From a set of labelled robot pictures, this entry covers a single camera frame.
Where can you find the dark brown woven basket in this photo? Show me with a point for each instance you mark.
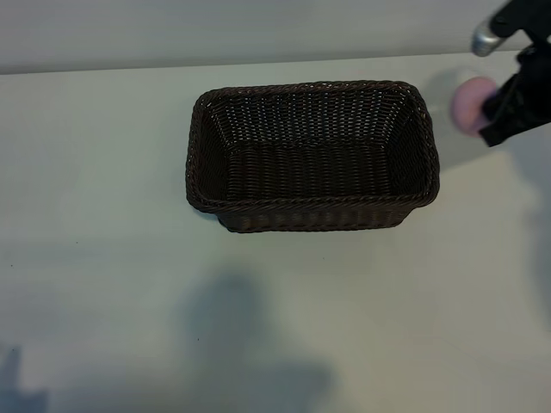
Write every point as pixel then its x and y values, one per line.
pixel 310 180

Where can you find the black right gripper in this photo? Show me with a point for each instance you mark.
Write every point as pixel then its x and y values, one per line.
pixel 534 94

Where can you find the pink peach with green leaf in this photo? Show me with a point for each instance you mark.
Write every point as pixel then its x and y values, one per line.
pixel 467 107

